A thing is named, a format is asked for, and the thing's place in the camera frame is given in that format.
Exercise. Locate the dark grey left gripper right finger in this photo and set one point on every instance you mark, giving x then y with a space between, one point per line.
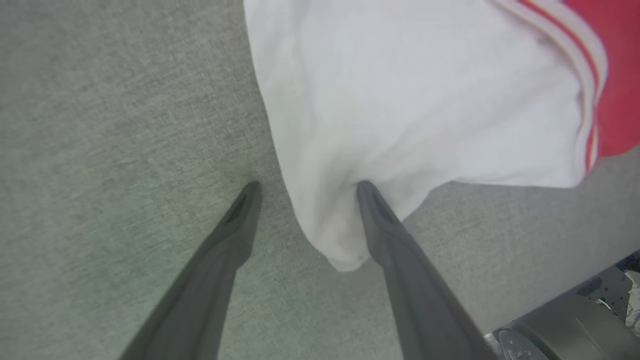
415 300

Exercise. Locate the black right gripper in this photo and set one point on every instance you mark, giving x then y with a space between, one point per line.
565 330

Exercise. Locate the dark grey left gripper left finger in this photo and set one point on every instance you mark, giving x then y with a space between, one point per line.
210 280

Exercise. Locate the red and white basketball jersey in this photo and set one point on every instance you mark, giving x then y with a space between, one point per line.
400 100

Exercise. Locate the grey fabric work surface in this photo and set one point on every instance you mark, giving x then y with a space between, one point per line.
125 125

